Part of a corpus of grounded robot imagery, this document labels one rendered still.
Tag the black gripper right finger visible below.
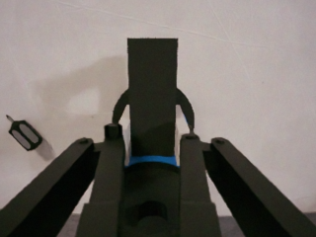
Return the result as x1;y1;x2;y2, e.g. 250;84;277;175
174;105;316;237

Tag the black round disc with center stud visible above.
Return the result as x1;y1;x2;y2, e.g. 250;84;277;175
112;88;195;129

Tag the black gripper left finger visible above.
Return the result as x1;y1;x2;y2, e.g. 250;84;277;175
0;105;131;237

